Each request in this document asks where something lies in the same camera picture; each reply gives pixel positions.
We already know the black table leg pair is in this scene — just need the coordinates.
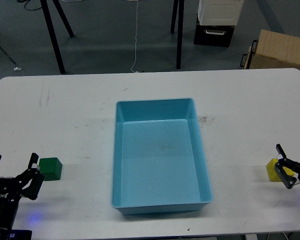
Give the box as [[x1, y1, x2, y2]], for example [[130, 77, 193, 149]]
[[170, 0, 185, 70], [39, 0, 75, 75]]

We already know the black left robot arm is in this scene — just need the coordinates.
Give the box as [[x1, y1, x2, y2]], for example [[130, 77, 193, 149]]
[[0, 153, 45, 240]]

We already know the white hanging cable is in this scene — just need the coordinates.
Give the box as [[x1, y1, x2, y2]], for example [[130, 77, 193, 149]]
[[130, 0, 142, 74]]

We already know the green wooden block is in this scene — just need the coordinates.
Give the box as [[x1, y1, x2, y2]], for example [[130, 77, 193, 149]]
[[39, 157, 63, 181]]

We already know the black table leg pair left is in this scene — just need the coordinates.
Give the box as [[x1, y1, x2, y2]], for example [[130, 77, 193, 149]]
[[39, 0, 75, 75]]

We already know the blue plastic bin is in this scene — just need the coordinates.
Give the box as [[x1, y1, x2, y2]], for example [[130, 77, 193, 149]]
[[111, 98, 213, 215]]

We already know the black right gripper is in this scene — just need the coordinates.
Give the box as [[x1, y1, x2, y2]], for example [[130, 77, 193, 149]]
[[274, 143, 300, 189]]

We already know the light wooden box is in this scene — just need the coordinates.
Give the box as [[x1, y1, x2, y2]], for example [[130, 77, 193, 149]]
[[240, 29, 300, 70]]

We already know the black table leg pair right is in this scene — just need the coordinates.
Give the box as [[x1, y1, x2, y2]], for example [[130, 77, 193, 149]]
[[170, 0, 185, 70]]

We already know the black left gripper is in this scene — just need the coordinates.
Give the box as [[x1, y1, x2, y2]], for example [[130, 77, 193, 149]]
[[0, 152, 45, 229]]

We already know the yellow wooden block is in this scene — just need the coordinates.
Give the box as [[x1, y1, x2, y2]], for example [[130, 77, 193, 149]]
[[266, 158, 295, 182]]

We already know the white paper scrap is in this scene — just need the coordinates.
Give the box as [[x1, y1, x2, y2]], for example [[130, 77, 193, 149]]
[[13, 67, 22, 71]]

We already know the black storage box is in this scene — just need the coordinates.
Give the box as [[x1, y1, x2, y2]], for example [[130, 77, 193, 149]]
[[193, 21, 235, 48]]

